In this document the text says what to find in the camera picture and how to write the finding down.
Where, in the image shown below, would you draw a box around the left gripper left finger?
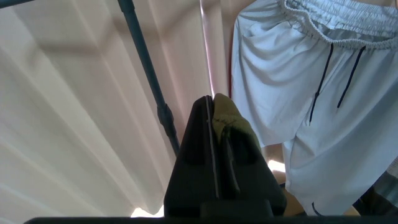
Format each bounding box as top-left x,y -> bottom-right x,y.
164,95 -> 220,218

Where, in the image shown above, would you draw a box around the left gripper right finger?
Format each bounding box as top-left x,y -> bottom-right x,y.
220,128 -> 287,217

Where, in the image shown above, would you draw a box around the green printed shirt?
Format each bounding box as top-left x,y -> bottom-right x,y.
212,92 -> 262,152

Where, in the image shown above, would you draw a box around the pale grey shorts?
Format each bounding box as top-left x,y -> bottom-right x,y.
231,0 -> 398,217

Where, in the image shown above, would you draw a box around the black clothes rack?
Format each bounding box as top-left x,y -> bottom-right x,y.
0,0 -> 182,158

